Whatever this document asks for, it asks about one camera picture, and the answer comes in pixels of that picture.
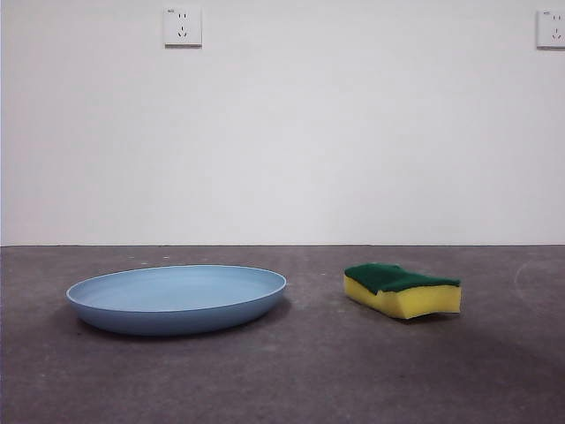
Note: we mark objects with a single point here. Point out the blue round plate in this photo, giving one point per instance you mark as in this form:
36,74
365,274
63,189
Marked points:
176,305

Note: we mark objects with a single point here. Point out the yellow sponge with green pad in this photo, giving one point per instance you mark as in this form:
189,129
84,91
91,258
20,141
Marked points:
410,302

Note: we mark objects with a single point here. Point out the white wall socket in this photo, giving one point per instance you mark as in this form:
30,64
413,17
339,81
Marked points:
552,28
183,26

